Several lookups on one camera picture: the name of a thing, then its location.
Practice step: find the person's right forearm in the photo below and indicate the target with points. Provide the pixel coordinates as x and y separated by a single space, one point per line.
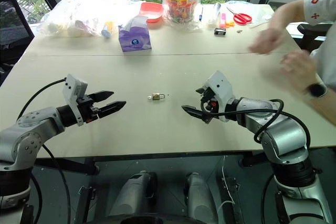
287 14

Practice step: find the dark rounded robot waist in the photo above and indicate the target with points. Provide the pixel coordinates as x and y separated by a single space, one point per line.
149 220

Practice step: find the person's right hand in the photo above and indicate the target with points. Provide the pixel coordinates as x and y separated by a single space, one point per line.
267 41

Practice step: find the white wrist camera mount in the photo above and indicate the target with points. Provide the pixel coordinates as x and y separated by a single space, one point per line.
72 87
220 85

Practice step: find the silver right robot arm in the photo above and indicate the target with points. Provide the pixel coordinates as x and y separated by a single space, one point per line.
283 134

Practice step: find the small black box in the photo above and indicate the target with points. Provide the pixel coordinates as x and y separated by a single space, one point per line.
220 31

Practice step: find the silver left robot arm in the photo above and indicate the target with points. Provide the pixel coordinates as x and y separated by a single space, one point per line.
34 127

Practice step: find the thin wooden stick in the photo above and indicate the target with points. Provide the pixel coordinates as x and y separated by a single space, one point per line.
260 25

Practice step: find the black wrist watch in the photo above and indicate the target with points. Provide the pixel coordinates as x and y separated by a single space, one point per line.
317 89

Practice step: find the large clear plastic bag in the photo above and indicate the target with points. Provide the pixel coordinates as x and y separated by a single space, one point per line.
78 14

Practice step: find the grey left robot leg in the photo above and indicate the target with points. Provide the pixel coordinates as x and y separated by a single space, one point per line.
134 195

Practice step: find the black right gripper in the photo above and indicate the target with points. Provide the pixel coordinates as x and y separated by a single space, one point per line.
208 102

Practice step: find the red plastic tray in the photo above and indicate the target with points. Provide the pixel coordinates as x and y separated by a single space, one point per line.
151 11

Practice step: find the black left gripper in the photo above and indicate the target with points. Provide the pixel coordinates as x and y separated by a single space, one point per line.
88 108

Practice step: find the person's left forearm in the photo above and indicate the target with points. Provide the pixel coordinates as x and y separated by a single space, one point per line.
324 108

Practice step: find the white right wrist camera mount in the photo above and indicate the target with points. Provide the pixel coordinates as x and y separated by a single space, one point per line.
220 85

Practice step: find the white shirt with red prints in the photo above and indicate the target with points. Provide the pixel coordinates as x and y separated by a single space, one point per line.
324 6

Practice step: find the pink highlighter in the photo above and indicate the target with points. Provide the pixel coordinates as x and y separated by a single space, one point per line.
223 20

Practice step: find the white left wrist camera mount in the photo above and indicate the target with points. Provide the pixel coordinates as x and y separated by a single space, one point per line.
72 87

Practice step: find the purple tissue box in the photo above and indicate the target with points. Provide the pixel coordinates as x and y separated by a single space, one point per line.
134 37

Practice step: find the person's left hand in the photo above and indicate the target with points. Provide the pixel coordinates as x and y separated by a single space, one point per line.
299 69

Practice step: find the small orange clips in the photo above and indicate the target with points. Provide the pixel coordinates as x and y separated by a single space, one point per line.
230 24

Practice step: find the grey right robot leg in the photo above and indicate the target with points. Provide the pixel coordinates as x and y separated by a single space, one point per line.
200 197

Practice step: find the black chair armrest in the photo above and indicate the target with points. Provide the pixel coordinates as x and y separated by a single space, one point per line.
313 31

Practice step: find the blue pen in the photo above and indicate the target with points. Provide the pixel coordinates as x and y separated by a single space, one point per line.
201 14

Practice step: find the small brass padlock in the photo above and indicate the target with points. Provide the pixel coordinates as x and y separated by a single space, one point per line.
157 96

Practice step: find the black mesh office chair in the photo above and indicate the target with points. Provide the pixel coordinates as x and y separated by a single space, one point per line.
13 27

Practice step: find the blue and yellow tube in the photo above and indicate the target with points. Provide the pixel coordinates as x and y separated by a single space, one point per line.
107 29

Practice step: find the grey robot leg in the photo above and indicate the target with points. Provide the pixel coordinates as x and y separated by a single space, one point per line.
134 195
200 197

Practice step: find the black table frame bar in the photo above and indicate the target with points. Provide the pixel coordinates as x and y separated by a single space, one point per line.
65 165

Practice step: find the flat clear plastic bag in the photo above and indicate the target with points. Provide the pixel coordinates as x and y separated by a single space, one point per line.
258 11

